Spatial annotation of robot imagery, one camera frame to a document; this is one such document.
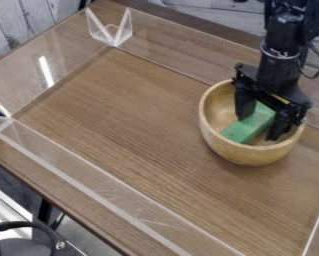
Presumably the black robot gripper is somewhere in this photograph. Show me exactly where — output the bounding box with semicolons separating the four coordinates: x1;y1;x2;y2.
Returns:
232;63;311;141

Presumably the green rectangular block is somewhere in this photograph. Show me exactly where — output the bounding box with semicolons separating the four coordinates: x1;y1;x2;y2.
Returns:
220;103;275;144

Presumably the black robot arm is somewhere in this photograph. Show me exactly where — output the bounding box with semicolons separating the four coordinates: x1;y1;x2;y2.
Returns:
232;0;319;141

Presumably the brown wooden bowl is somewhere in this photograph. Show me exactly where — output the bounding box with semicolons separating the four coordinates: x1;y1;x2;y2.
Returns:
197;80;306;166

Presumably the black table leg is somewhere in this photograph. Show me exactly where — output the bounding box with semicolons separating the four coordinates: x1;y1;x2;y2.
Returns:
37;199;53;224

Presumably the clear acrylic corner bracket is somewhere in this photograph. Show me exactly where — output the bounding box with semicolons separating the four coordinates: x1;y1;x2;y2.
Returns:
84;8;133;47

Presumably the clear acrylic front wall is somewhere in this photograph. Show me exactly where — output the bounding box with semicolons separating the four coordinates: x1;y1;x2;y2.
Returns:
0;93;247;256

